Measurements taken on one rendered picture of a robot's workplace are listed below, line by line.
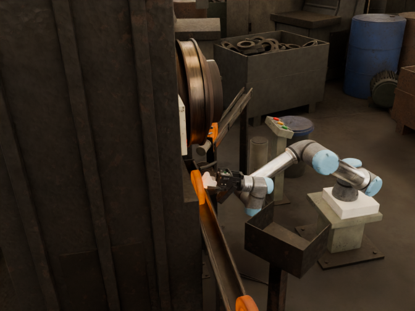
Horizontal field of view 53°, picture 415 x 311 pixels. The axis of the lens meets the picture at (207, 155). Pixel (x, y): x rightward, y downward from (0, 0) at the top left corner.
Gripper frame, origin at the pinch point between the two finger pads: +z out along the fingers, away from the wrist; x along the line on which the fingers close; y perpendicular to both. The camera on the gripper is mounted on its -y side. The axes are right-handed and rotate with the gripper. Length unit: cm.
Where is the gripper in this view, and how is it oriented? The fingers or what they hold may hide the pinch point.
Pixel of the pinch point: (197, 183)
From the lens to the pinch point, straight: 184.1
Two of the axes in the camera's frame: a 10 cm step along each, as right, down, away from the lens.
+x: 2.3, 4.6, -8.6
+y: 2.3, -8.8, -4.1
